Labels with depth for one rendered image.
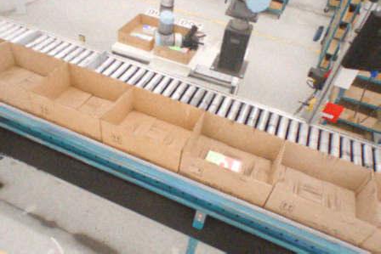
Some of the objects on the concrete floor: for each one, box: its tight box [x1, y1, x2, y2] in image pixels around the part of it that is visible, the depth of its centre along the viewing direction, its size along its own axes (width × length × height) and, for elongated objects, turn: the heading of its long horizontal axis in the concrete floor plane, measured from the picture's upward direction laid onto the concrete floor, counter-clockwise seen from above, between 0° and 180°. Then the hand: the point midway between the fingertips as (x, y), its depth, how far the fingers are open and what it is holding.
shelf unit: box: [316, 0, 372, 71], centre depth 348 cm, size 98×49×196 cm, turn 148°
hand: (209, 39), depth 209 cm, fingers open, 14 cm apart
